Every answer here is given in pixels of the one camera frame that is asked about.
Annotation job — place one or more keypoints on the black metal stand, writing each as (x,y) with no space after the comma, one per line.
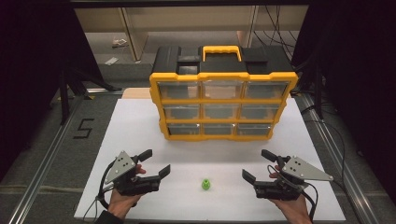
(64,102)

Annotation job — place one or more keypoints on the aluminium floor rail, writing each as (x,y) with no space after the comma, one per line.
(354,193)
(40,174)

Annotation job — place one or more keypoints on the person's right hand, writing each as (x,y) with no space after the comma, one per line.
(295,211)

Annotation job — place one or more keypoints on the black curtain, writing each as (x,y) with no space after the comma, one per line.
(358,62)
(31,62)

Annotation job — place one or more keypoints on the single clear plastic drawer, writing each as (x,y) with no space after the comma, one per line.
(253,129)

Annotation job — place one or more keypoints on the white board sheet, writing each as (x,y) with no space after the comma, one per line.
(186,203)

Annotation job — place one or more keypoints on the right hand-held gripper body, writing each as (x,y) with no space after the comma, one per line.
(299,172)

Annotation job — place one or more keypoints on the small green plastic part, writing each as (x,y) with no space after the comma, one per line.
(205,184)

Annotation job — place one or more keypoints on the yellow black organizer cabinet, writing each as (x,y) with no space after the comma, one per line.
(224,76)

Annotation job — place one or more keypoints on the white floor scrap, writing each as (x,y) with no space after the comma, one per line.
(111,61)
(120,42)

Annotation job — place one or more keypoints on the grid of clear drawers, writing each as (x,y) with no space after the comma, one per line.
(180,111)

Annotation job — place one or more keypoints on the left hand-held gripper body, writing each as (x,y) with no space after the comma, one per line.
(124,169)

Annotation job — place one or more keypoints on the person's left hand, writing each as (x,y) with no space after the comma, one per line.
(122,204)

